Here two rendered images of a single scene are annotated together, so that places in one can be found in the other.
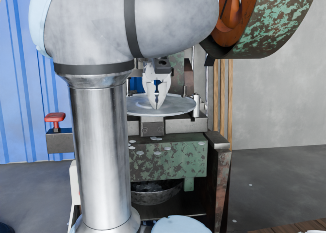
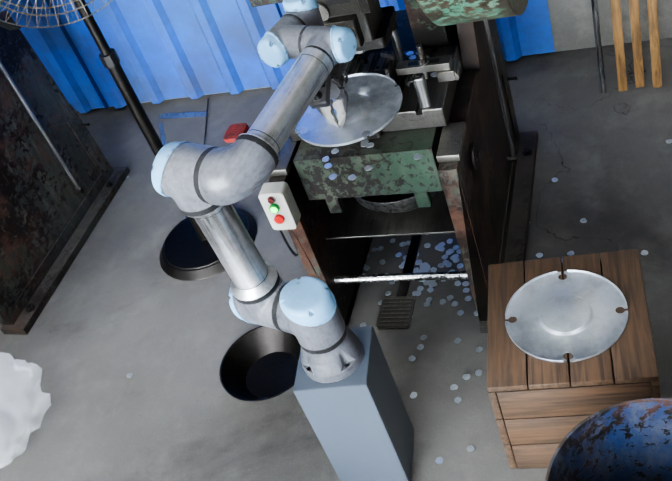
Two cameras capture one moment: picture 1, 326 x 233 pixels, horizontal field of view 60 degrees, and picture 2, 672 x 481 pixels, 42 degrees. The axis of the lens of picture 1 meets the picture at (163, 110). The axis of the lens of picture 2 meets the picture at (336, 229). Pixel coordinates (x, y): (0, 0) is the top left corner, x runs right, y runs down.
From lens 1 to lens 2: 1.57 m
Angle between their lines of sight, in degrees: 40
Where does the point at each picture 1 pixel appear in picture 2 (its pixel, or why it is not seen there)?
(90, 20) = (183, 194)
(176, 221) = (303, 282)
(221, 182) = (453, 204)
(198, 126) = (430, 119)
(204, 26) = (251, 187)
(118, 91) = (219, 215)
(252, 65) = not seen: outside the picture
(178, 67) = not seen: outside the picture
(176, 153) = (392, 165)
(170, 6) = (218, 192)
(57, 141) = not seen: hidden behind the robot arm
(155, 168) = (370, 183)
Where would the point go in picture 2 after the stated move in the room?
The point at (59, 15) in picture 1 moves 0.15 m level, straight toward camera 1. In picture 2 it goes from (167, 190) to (152, 240)
